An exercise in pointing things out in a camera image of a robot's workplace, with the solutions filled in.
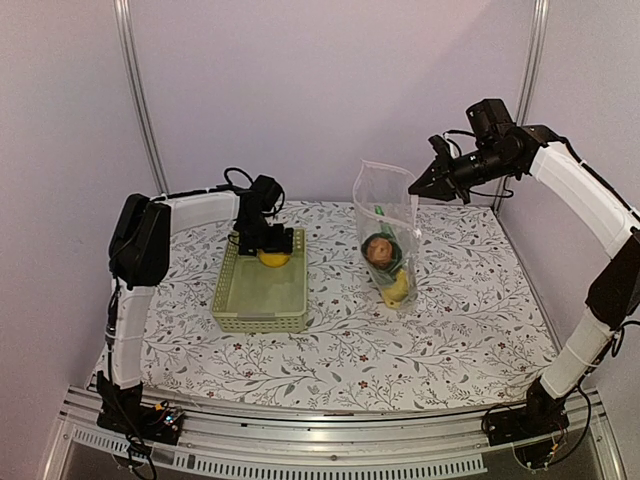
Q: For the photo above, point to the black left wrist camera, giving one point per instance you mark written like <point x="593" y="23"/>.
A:
<point x="267" y="192"/>

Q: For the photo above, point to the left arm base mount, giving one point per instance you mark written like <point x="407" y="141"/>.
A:
<point x="123" y="412"/>

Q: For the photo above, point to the left aluminium frame post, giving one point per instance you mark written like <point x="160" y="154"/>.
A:
<point x="132" y="69"/>

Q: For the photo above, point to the aluminium frame post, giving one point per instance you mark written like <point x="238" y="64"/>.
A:
<point x="533" y="59"/>
<point x="132" y="69"/>

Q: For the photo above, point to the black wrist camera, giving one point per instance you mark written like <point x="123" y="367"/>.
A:
<point x="489" y="120"/>
<point x="267" y="192"/>

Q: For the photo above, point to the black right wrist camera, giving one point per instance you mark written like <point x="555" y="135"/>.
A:
<point x="489" y="120"/>

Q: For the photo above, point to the aluminium front rail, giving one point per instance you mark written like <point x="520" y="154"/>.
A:
<point x="227" y="440"/>

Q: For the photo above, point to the clear zip top bag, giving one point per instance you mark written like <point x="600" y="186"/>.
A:
<point x="387" y="186"/>

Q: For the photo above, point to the pale green plastic basket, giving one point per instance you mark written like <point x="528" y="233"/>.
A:
<point x="251" y="297"/>

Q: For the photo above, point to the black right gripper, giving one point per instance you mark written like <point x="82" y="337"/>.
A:
<point x="443" y="187"/>

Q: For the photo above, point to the yellow green pear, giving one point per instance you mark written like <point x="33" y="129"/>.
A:
<point x="395" y="294"/>

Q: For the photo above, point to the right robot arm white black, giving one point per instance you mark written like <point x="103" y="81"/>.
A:
<point x="611" y="223"/>

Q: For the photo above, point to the light green cucumber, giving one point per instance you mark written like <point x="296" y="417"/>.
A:
<point x="385" y="227"/>

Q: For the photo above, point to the right aluminium frame post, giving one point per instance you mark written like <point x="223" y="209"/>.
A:
<point x="533" y="59"/>

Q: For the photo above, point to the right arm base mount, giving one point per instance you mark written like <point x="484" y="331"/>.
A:
<point x="541" y="425"/>

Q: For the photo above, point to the green white bok choy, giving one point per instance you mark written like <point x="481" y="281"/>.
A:
<point x="384" y="276"/>

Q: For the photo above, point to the brown shiitake mushroom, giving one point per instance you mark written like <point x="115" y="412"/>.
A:
<point x="379" y="252"/>

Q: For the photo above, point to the yellow lemon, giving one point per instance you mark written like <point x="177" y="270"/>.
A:
<point x="273" y="260"/>

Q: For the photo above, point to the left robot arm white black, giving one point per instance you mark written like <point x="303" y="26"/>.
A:
<point x="139" y="258"/>

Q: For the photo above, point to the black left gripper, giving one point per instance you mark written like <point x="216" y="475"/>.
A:
<point x="276" y="244"/>

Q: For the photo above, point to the floral patterned table mat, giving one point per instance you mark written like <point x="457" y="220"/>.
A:
<point x="473" y="336"/>

